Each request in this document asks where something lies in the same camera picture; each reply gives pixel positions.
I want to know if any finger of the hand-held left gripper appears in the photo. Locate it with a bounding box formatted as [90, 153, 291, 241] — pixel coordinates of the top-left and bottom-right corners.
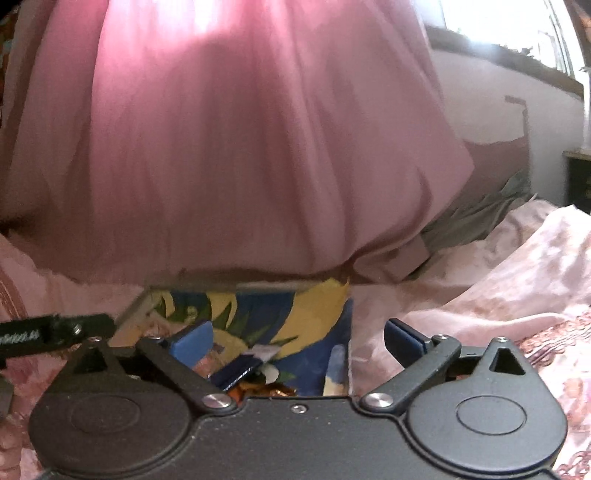
[0, 314, 116, 361]

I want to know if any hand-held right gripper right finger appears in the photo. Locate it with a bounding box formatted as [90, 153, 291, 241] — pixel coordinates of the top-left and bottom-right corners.
[360, 318, 550, 412]

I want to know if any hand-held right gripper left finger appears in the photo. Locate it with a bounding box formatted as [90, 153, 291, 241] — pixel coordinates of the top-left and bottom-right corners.
[46, 320, 239, 414]

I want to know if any dark blue stick packet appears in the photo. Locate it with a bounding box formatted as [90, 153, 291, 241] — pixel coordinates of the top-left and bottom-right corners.
[210, 355, 264, 393]

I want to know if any grey box with printed lining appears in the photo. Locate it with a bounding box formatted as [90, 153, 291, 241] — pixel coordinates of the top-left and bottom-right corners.
[111, 277, 357, 398]

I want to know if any red-orange snack packet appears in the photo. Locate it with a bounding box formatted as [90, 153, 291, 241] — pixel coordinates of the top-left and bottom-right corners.
[228, 378, 296, 398]

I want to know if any pink floral bed sheet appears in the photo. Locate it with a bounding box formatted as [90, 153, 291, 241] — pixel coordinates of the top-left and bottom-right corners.
[0, 198, 591, 480]

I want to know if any grey-green cloth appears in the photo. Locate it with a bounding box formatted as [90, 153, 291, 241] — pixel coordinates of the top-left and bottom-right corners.
[420, 168, 532, 259]

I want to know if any mauve bed sheet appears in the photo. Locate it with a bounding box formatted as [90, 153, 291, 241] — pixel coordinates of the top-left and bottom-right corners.
[462, 136, 532, 204]

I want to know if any large pink pillow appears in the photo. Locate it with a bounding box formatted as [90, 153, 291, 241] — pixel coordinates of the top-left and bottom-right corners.
[0, 0, 476, 289]

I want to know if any dark nightstand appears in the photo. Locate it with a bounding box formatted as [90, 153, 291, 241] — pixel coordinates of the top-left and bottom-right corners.
[562, 148, 591, 208]

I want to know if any stone windowsill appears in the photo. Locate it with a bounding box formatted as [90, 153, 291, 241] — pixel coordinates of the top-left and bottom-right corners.
[425, 25, 585, 99]

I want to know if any bright window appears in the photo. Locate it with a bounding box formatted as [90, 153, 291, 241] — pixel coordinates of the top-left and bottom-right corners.
[438, 0, 591, 79]

